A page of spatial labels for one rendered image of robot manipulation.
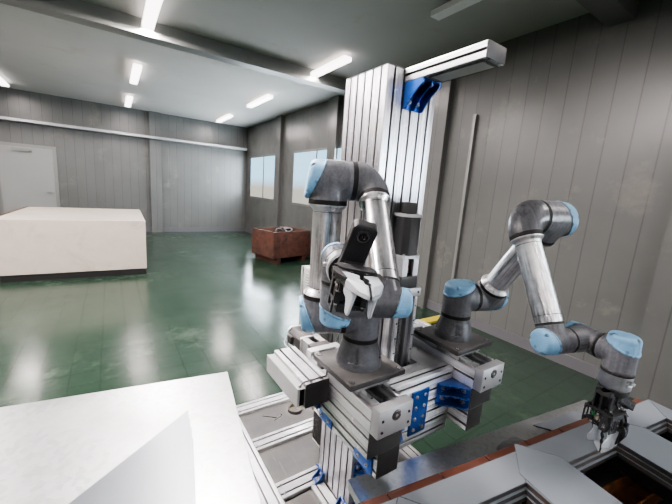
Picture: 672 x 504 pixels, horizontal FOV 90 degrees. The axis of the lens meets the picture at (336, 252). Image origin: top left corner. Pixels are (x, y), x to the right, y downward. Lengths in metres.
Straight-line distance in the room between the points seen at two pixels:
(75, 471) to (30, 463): 0.09
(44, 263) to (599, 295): 6.95
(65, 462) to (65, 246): 5.58
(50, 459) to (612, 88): 4.29
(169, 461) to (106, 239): 5.66
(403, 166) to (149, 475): 1.13
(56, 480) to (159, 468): 0.18
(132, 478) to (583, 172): 3.99
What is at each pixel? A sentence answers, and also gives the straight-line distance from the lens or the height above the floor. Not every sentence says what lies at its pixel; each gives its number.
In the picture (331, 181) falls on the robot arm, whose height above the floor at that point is 1.62.
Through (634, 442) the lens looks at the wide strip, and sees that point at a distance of 1.59.
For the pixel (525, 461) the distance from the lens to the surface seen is 1.28.
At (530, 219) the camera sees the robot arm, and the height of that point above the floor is 1.55.
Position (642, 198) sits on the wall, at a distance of 3.94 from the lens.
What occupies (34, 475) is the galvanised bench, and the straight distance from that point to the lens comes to 0.91.
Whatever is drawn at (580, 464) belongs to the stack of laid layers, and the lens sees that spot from 1.40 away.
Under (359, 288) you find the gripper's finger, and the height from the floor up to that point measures 1.46.
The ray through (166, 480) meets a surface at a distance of 0.77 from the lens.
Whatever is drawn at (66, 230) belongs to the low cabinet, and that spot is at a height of 0.74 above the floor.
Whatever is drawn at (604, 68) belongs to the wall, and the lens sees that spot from 4.27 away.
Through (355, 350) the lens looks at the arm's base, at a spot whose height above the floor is 1.10.
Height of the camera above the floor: 1.59
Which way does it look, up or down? 10 degrees down
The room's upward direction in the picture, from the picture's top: 4 degrees clockwise
